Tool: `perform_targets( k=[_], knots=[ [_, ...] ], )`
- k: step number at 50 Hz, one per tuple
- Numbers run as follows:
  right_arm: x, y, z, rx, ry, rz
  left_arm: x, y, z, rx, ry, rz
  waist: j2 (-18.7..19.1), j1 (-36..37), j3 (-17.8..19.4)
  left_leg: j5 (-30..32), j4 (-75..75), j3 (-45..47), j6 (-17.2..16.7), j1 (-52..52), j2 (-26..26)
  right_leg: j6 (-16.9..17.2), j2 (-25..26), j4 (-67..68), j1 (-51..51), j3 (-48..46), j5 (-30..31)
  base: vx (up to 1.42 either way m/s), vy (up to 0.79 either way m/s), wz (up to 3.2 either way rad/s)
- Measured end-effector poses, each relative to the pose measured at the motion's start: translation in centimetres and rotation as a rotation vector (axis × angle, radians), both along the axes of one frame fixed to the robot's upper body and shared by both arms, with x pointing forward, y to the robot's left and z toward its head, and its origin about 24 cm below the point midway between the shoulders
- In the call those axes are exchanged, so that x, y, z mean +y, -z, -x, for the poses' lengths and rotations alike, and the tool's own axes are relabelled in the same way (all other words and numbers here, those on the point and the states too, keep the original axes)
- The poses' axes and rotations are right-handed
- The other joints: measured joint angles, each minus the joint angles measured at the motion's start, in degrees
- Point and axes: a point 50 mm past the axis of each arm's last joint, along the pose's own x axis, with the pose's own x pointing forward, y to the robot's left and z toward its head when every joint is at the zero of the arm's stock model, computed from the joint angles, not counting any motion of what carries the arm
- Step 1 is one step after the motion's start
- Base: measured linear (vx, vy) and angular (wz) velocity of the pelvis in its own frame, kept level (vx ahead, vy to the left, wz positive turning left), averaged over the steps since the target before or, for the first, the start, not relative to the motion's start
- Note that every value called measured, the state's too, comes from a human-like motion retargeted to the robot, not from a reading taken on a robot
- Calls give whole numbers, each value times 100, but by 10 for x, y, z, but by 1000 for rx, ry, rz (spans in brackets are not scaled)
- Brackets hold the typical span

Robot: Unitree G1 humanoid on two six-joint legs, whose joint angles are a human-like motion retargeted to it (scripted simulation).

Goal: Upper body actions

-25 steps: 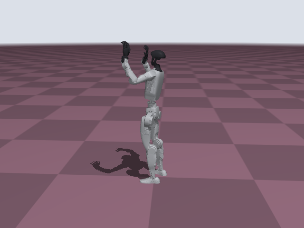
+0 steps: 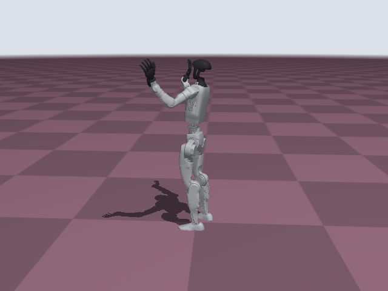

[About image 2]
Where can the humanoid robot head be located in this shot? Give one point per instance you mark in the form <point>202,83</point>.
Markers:
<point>201,65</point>

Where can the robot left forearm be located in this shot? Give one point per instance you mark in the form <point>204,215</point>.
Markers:
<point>155,88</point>

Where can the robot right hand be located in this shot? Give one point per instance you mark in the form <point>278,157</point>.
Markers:
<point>186,76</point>

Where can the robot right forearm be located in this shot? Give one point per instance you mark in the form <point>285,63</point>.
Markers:
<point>185,84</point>

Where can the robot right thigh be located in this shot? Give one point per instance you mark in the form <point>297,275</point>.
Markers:
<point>197,165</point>

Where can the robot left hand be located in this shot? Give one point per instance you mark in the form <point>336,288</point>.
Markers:
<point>149,72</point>

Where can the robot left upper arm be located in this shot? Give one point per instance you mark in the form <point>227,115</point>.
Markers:
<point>189,93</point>

